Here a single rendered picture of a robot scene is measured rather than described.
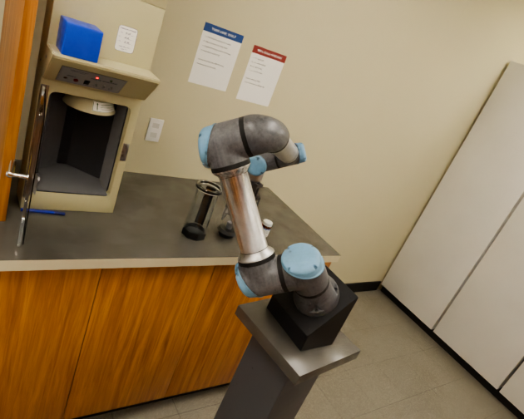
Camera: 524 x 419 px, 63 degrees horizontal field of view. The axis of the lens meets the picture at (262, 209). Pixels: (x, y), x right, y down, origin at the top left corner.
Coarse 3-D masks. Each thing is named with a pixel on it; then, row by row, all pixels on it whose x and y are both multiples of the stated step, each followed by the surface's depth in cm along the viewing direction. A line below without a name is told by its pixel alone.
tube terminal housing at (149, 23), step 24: (48, 0) 128; (72, 0) 124; (96, 0) 127; (120, 0) 130; (48, 24) 126; (96, 24) 130; (144, 24) 137; (144, 48) 141; (48, 96) 134; (96, 96) 141; (120, 96) 145; (24, 144) 148; (120, 144) 157; (24, 168) 145; (120, 168) 159; (48, 192) 150
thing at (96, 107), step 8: (64, 96) 146; (72, 96) 144; (80, 96) 143; (72, 104) 143; (80, 104) 143; (88, 104) 144; (96, 104) 145; (104, 104) 147; (112, 104) 152; (88, 112) 144; (96, 112) 146; (104, 112) 148; (112, 112) 152
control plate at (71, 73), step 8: (64, 72) 127; (72, 72) 127; (80, 72) 127; (88, 72) 128; (64, 80) 130; (72, 80) 131; (80, 80) 131; (88, 80) 132; (96, 80) 132; (104, 80) 133; (112, 80) 133; (120, 80) 134; (96, 88) 137; (104, 88) 137; (112, 88) 138; (120, 88) 138
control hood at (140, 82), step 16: (48, 48) 124; (48, 64) 122; (64, 64) 123; (80, 64) 124; (96, 64) 126; (112, 64) 133; (128, 80) 134; (144, 80) 135; (160, 80) 138; (128, 96) 144; (144, 96) 145
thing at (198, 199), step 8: (200, 184) 169; (208, 184) 171; (216, 184) 171; (200, 192) 164; (216, 192) 164; (192, 200) 169; (200, 200) 165; (208, 200) 165; (216, 200) 168; (192, 208) 168; (200, 208) 166; (208, 208) 166; (192, 216) 168; (200, 216) 167; (208, 216) 169; (192, 224) 169; (200, 224) 169; (208, 224) 173; (192, 232) 170; (200, 232) 171
